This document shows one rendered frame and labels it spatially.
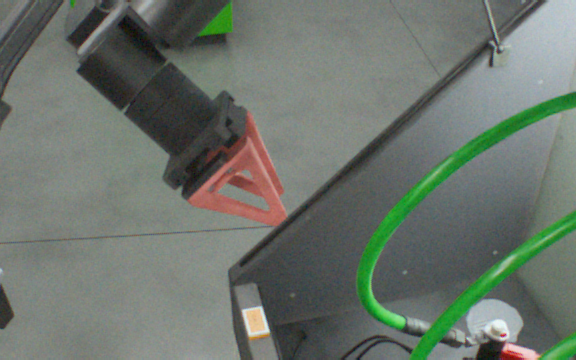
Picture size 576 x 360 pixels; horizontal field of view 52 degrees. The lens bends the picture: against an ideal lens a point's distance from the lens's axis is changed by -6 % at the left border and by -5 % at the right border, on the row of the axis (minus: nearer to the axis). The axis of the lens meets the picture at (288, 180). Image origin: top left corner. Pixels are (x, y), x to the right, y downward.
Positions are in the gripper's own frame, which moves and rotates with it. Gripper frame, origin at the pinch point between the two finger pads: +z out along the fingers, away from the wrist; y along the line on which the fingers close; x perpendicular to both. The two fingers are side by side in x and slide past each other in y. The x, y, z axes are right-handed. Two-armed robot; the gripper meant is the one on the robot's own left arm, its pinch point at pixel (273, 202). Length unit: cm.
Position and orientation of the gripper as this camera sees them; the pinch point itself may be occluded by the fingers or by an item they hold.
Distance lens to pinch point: 54.0
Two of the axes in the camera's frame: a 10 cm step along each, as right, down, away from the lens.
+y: -0.5, -3.9, 9.2
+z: 7.0, 6.4, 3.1
